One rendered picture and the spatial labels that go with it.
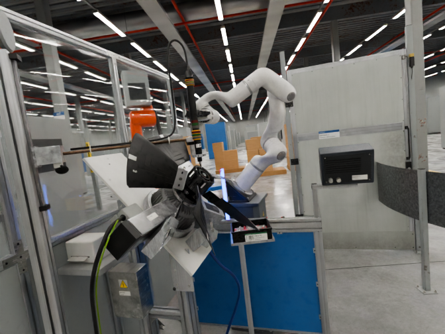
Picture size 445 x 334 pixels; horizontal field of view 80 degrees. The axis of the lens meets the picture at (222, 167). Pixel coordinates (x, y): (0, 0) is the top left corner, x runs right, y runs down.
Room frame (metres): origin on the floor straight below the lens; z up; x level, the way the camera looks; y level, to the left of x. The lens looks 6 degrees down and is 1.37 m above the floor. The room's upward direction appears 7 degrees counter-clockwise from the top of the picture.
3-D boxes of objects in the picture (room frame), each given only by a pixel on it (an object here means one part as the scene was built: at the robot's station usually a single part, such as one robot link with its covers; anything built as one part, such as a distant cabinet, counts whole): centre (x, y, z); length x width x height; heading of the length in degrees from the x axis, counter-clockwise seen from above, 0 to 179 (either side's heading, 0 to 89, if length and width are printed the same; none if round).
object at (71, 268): (1.34, 0.67, 0.85); 0.36 x 0.24 x 0.03; 163
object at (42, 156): (1.10, 0.70, 1.39); 0.10 x 0.07 x 0.09; 108
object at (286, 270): (1.61, -0.09, 0.45); 0.82 x 0.02 x 0.66; 73
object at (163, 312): (1.23, 0.36, 0.56); 0.19 x 0.04 x 0.04; 73
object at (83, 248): (1.28, 0.72, 0.92); 0.17 x 0.16 x 0.11; 73
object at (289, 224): (1.61, -0.09, 0.82); 0.90 x 0.04 x 0.08; 73
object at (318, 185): (1.46, -0.60, 1.04); 0.24 x 0.03 x 0.03; 73
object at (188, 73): (1.30, 0.11, 1.50); 0.04 x 0.04 x 0.46
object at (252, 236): (1.43, -0.11, 0.85); 0.22 x 0.17 x 0.07; 89
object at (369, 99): (2.74, -1.32, 1.10); 1.21 x 0.06 x 2.20; 73
